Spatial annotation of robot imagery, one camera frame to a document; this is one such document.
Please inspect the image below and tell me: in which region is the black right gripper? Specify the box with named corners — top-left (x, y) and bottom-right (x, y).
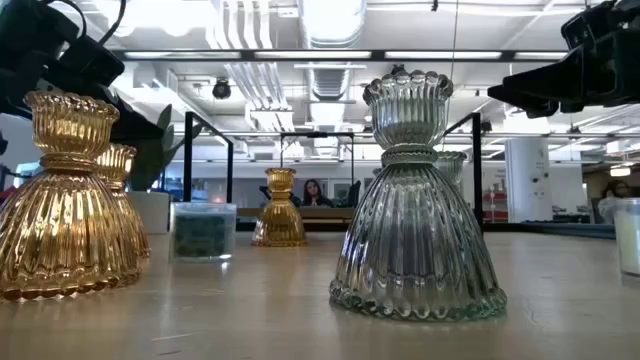
top-left (487, 24), bottom-right (640, 119)

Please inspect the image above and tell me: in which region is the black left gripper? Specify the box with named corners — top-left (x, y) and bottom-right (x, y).
top-left (0, 0), bottom-right (166, 141)

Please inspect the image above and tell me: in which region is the amber glass candlestick holder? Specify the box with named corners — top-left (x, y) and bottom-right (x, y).
top-left (94, 143), bottom-right (151, 261)
top-left (0, 91), bottom-right (146, 303)
top-left (251, 167), bottom-right (309, 248)

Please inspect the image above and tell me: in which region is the blue candle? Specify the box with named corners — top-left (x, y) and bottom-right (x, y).
top-left (169, 201), bottom-right (238, 264)

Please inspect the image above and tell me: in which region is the yellow candle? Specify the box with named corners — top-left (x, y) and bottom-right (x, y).
top-left (613, 197), bottom-right (640, 279)

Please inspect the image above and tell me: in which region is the white round pillar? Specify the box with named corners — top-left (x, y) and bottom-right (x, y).
top-left (504, 137), bottom-right (554, 224)

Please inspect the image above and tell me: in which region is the green plant in white pot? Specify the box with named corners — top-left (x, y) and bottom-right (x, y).
top-left (127, 103), bottom-right (204, 235)

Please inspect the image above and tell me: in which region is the black round ceiling fixture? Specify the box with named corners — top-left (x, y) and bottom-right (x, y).
top-left (211, 78), bottom-right (233, 100)

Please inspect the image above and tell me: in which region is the person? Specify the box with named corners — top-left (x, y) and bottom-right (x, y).
top-left (301, 178), bottom-right (335, 208)
top-left (602, 179), bottom-right (632, 201)

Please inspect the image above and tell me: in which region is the wooden shelf with black frame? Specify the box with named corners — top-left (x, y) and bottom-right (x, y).
top-left (183, 110), bottom-right (484, 234)

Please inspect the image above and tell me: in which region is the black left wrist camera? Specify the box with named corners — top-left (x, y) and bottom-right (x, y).
top-left (47, 34), bottom-right (126, 94)

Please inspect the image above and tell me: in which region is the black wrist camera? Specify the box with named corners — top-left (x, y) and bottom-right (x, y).
top-left (47, 34), bottom-right (126, 94)
top-left (560, 0), bottom-right (621, 50)

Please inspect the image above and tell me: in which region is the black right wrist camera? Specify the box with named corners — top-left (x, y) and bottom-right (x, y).
top-left (560, 0), bottom-right (621, 50)

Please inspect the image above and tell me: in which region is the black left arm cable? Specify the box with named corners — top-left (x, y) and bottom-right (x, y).
top-left (97, 0), bottom-right (127, 46)

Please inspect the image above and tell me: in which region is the thin black metal frame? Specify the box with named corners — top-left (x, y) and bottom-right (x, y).
top-left (278, 131), bottom-right (356, 201)

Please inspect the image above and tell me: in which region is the black aluminium rig frame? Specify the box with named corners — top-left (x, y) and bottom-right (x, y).
top-left (112, 48), bottom-right (569, 234)

